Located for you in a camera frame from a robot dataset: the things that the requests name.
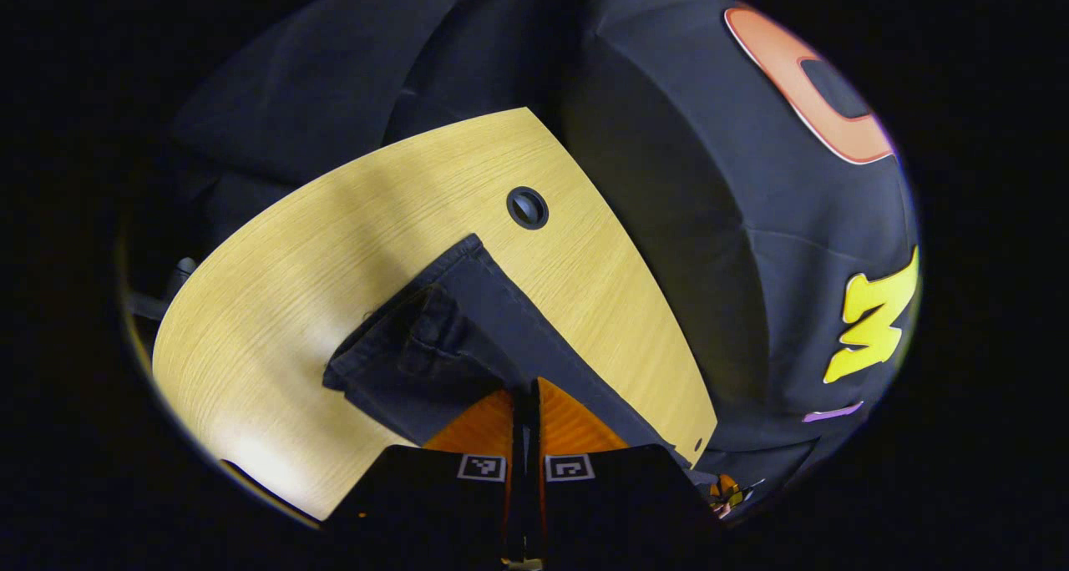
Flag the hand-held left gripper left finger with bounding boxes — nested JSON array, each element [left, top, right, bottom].
[[322, 383, 528, 571]]

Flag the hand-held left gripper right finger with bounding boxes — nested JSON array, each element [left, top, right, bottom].
[[527, 376, 727, 568]]

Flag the black jeans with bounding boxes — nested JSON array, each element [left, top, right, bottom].
[[322, 233, 719, 482]]

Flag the black backdrop cloth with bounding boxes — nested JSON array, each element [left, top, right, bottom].
[[125, 0, 921, 523]]

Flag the black desk cable grommet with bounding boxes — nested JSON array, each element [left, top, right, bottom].
[[506, 186, 550, 230]]

